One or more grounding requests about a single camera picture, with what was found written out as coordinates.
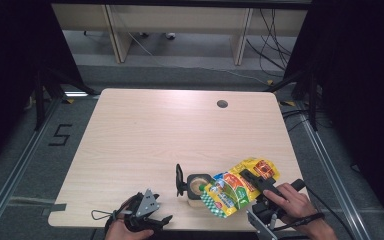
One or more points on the metal floor rail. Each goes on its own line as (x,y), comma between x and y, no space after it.
(333,180)
(16,170)

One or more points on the person's left hand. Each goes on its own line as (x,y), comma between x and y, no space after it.
(123,233)

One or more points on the clear jar with black lid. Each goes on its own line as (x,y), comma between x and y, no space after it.
(196,185)

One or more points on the light wooden desk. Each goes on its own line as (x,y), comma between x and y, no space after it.
(180,20)

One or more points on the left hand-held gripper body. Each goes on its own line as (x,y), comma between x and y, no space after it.
(145,206)

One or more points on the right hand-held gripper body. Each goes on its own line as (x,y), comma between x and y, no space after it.
(263,213)

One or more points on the black curtain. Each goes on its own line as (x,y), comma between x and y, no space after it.
(13,66)
(363,100)

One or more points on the black metal stand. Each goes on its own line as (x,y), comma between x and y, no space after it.
(40,100)
(312,100)

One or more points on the person's right hand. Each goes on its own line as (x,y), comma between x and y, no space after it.
(295,203)

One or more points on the yellow seasoning pouch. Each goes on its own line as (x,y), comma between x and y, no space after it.
(233,190)

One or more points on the grey tape strip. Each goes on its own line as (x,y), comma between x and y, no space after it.
(55,208)

